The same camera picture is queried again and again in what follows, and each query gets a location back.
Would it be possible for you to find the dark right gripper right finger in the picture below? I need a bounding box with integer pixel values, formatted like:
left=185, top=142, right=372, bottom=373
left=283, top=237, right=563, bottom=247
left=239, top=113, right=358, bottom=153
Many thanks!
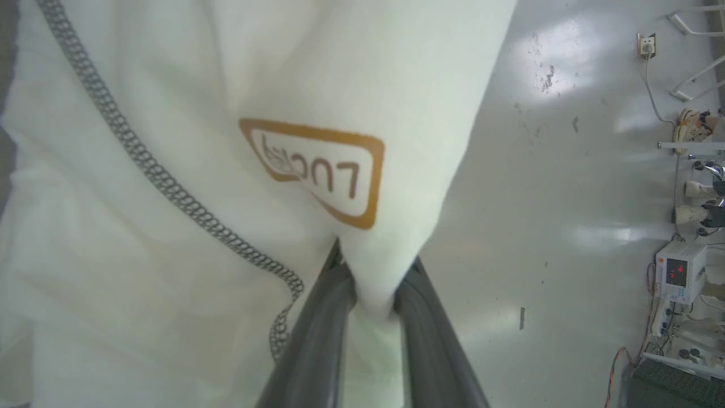
left=394, top=256, right=492, bottom=408

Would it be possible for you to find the dark grey equipment case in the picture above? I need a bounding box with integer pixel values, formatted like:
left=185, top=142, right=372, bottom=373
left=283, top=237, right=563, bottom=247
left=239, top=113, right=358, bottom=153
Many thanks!
left=622, top=360, right=725, bottom=408

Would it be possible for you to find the white metal rack frame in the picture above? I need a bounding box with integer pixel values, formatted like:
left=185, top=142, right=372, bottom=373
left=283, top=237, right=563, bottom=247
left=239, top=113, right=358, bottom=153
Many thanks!
left=667, top=5, right=725, bottom=103

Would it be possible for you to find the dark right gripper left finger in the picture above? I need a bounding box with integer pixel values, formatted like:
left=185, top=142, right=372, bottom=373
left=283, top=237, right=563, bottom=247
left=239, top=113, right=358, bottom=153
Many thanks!
left=256, top=238, right=359, bottom=408

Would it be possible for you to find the white power supply red display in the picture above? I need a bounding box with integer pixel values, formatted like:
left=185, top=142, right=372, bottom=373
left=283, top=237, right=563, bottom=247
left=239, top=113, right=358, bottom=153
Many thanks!
left=655, top=242, right=708, bottom=305

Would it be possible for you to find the wall outlet with charger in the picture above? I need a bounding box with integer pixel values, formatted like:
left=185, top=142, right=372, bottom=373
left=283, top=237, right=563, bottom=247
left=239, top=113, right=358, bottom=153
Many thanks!
left=637, top=33, right=658, bottom=62

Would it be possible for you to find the orange cable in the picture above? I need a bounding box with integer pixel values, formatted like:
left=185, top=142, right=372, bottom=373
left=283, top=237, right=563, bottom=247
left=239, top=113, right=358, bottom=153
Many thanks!
left=604, top=347, right=634, bottom=408

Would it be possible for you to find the beige sneaker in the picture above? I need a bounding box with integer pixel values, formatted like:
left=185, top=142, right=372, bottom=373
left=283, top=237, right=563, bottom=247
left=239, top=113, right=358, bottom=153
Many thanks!
left=673, top=108, right=715, bottom=143

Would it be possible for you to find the white long-sleeve garment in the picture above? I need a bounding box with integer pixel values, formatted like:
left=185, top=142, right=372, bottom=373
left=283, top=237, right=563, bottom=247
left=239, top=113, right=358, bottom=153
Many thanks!
left=0, top=0, right=519, bottom=408

